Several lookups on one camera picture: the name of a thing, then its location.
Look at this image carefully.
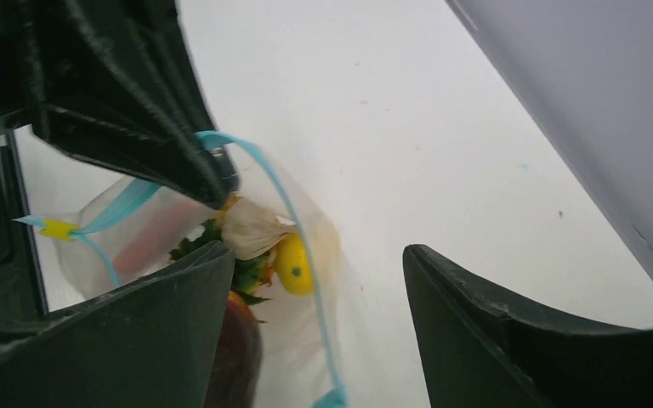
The yellow toy mango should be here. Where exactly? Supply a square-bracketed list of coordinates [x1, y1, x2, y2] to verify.
[274, 234, 314, 297]

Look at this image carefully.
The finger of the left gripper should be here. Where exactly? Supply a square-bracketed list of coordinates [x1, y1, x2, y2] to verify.
[0, 0, 240, 208]

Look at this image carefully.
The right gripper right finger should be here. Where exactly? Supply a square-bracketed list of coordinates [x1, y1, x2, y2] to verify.
[402, 244, 653, 407]

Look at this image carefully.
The dark red toy apple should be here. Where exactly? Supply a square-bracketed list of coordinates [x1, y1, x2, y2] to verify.
[204, 292, 263, 408]

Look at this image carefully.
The white toy garlic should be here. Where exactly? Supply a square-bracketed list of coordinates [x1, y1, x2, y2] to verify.
[220, 197, 298, 260]

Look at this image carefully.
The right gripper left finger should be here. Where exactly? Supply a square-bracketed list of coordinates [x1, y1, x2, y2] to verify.
[0, 242, 235, 407]

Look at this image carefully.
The clear zip top bag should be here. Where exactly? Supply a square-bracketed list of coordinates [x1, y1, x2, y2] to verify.
[21, 131, 349, 407]

